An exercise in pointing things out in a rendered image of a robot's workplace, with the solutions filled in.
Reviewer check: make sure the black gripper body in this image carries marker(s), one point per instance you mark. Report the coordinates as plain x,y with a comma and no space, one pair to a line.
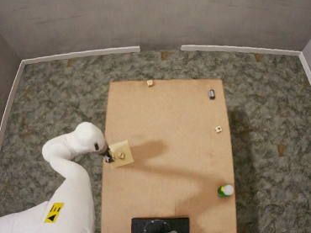
105,153

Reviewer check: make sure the pale yellow mat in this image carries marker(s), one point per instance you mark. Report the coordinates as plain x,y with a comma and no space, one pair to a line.
124,148

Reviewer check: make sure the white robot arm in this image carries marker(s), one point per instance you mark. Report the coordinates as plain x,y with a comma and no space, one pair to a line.
71,209

